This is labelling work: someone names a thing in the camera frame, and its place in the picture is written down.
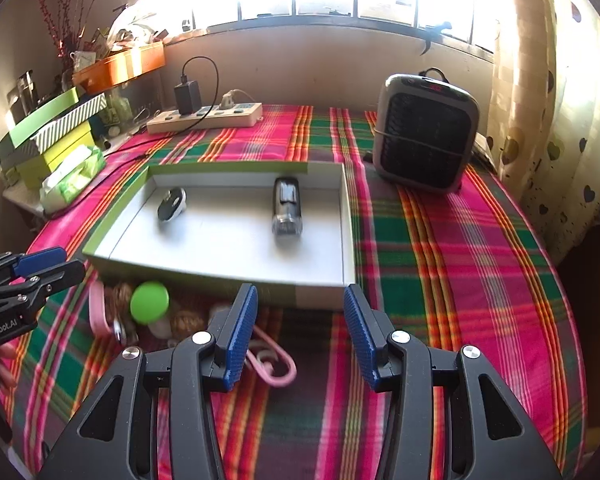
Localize red dried branches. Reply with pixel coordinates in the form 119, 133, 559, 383
32, 0, 98, 58

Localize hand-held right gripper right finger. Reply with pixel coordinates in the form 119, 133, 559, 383
343, 284, 563, 480

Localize black and white round device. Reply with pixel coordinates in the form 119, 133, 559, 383
157, 186, 189, 222

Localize flat green box lid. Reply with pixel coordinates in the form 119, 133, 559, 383
8, 86, 81, 145

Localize black heater cable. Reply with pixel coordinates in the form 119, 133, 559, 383
419, 66, 452, 85

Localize pink clip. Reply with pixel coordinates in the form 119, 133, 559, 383
245, 327, 298, 388

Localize green tissue pack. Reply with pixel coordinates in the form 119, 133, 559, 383
40, 144, 106, 211

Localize white power strip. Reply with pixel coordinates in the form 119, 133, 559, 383
146, 102, 263, 135

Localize grey space heater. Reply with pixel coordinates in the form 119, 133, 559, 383
372, 73, 481, 195

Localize lime green box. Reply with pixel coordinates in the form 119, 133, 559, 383
0, 122, 101, 191

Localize green egg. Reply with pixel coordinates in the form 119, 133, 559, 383
130, 281, 171, 323

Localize black charger cable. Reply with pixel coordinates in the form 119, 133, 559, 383
180, 56, 220, 113

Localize thin black cable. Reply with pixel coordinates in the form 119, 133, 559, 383
100, 140, 181, 163

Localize plaid blanket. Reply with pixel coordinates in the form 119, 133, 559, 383
17, 104, 588, 480

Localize pink cable winder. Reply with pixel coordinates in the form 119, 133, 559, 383
88, 280, 118, 338

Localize person's left hand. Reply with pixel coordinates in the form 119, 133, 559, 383
0, 342, 18, 391

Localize black bicycle light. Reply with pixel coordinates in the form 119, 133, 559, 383
271, 176, 303, 241

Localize white plug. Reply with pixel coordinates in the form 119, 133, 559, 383
221, 89, 255, 108

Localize black window hook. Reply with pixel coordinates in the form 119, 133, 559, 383
422, 21, 453, 56

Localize black charger adapter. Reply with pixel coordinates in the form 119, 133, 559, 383
174, 80, 202, 115

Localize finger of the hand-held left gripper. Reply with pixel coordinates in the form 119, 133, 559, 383
0, 246, 67, 288
0, 259, 87, 311

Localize green and white cardboard box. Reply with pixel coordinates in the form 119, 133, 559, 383
81, 161, 358, 309

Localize brown fuzzy object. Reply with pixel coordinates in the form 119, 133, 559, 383
170, 309, 206, 336
107, 282, 136, 311

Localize orange box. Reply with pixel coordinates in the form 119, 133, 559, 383
72, 40, 167, 93

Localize white mug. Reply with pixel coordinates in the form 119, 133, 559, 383
70, 50, 98, 73

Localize green glass bottle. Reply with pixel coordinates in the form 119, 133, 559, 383
100, 92, 133, 136

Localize heart patterned curtain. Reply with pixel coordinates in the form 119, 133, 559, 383
495, 0, 600, 261

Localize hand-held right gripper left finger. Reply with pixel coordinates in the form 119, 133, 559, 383
39, 282, 259, 480

